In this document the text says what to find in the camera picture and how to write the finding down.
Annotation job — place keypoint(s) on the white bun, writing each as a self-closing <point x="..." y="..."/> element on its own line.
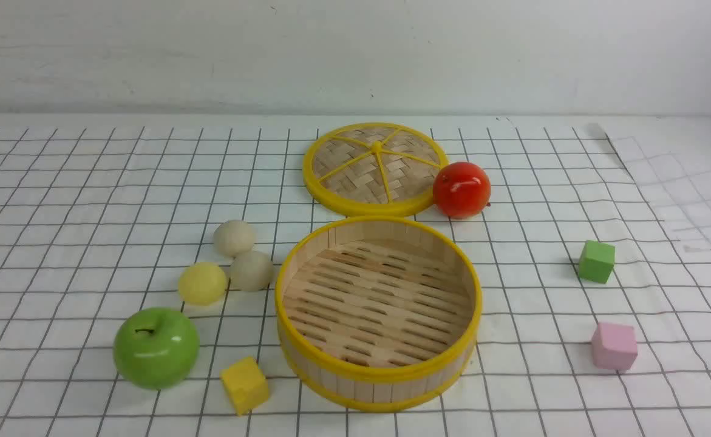
<point x="233" y="237"/>
<point x="251" y="271"/>

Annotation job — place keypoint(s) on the yellow bun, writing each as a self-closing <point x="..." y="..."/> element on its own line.
<point x="202" y="284"/>

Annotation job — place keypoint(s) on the woven bamboo steamer lid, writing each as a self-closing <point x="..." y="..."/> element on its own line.
<point x="373" y="169"/>

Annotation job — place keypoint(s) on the bamboo steamer tray yellow rim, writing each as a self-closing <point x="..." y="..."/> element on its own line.
<point x="377" y="313"/>

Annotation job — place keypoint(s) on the red pomegranate fruit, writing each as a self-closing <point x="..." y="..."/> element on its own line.
<point x="461" y="190"/>

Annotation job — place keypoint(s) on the yellow cube block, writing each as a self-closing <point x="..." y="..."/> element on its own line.
<point x="245" y="385"/>

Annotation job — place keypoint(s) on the green apple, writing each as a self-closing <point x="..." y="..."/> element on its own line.
<point x="156" y="348"/>

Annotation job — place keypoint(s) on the green cube block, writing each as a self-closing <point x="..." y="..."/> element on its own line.
<point x="596" y="261"/>

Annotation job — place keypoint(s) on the pink cube block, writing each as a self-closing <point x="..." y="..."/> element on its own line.
<point x="614" y="346"/>

